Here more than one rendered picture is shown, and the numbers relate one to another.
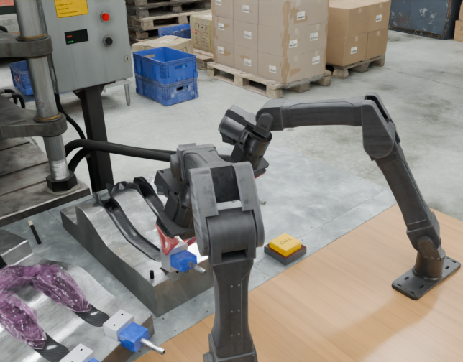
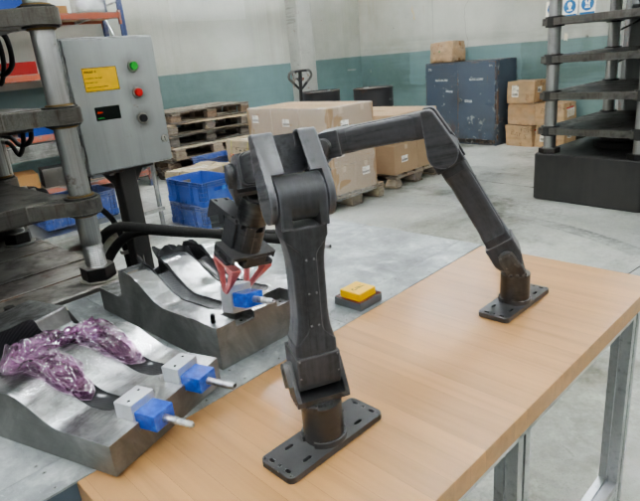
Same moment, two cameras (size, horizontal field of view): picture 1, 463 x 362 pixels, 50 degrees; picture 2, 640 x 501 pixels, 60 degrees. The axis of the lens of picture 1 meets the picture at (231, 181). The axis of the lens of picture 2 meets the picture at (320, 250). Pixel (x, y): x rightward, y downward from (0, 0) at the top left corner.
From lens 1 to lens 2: 26 cm
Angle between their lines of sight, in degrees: 10
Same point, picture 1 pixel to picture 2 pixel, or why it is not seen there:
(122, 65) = (159, 145)
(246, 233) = (316, 191)
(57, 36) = (87, 111)
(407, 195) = (480, 209)
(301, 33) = not seen: hidden behind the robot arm
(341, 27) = not seen: hidden behind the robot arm
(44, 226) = (82, 310)
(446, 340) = (546, 350)
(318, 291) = (400, 328)
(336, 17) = not seen: hidden behind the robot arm
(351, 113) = (410, 125)
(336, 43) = (385, 152)
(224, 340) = (304, 334)
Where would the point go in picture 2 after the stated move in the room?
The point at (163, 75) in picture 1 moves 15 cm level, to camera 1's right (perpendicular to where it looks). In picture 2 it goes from (202, 198) to (220, 196)
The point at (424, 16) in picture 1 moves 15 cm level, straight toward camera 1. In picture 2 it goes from (472, 123) to (472, 124)
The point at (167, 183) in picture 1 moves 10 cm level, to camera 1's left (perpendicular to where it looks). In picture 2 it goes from (222, 209) to (168, 215)
